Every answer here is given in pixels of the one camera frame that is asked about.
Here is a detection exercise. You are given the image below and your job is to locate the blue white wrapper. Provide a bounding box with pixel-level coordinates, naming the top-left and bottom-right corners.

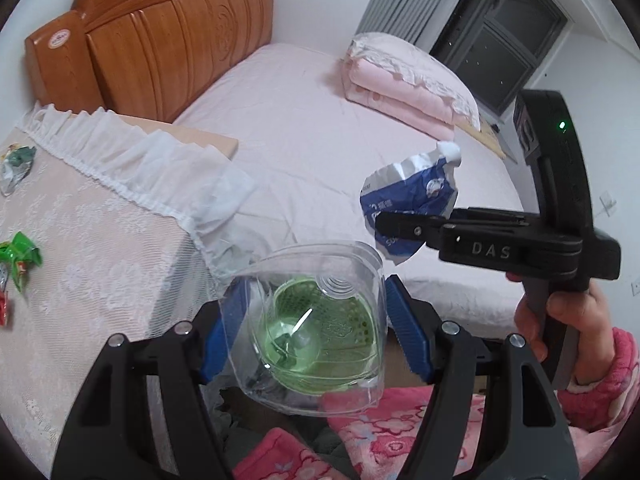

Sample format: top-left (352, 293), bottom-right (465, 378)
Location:
top-left (360, 141), bottom-right (462, 263)

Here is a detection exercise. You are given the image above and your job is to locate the clear plastic cup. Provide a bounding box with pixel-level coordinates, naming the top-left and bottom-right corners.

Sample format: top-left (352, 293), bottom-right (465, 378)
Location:
top-left (219, 242), bottom-right (387, 417)

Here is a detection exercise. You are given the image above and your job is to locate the green plastic wrapper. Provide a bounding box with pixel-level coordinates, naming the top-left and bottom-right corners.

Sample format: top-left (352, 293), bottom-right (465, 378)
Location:
top-left (0, 231), bottom-right (43, 292)

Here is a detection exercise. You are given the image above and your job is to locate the green plastic trash basket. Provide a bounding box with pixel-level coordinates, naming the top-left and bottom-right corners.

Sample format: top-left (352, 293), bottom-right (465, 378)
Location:
top-left (255, 278), bottom-right (381, 396)

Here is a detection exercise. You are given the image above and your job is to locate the right hand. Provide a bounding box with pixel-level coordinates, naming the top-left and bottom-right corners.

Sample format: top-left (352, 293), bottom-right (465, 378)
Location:
top-left (514, 280), bottom-right (616, 386)

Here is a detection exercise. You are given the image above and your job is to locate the pink fleece right sleeve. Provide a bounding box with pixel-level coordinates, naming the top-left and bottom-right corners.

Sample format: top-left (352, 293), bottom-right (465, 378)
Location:
top-left (556, 328), bottom-right (639, 434)

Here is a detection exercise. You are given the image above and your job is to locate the folded pink quilt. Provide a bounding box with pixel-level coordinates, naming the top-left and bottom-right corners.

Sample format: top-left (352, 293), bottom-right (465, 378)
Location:
top-left (341, 60), bottom-right (456, 141)

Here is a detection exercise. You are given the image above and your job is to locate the bed with pink sheet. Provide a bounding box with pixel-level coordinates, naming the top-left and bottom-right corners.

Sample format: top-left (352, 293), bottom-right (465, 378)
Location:
top-left (175, 44), bottom-right (523, 338)

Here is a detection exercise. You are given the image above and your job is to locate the pink floral pajama lap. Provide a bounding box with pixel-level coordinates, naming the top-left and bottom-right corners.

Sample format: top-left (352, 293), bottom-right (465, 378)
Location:
top-left (232, 383), bottom-right (576, 480)

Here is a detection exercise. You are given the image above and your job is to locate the white ruffled pillow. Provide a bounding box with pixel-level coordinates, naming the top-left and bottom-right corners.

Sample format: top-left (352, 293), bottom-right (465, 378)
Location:
top-left (346, 32), bottom-right (480, 129)

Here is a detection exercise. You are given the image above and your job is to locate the red wrapper piece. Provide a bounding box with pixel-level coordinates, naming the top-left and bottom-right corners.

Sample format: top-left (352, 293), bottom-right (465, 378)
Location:
top-left (0, 290), bottom-right (10, 327)

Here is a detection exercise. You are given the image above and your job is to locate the lace cloth on nightstand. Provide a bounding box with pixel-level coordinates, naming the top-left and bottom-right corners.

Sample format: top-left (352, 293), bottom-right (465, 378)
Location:
top-left (1, 106), bottom-right (255, 474)

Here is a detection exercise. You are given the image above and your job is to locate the dark window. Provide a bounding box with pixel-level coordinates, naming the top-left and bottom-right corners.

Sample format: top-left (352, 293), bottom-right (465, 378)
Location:
top-left (431, 0), bottom-right (567, 116)

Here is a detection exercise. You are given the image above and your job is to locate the green silver snack wrapper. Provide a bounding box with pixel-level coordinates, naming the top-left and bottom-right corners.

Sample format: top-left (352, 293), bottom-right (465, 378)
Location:
top-left (1, 143), bottom-right (37, 196)

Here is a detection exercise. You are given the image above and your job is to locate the wooden headboard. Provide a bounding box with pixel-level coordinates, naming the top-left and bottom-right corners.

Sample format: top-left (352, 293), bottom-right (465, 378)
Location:
top-left (25, 0), bottom-right (273, 122)

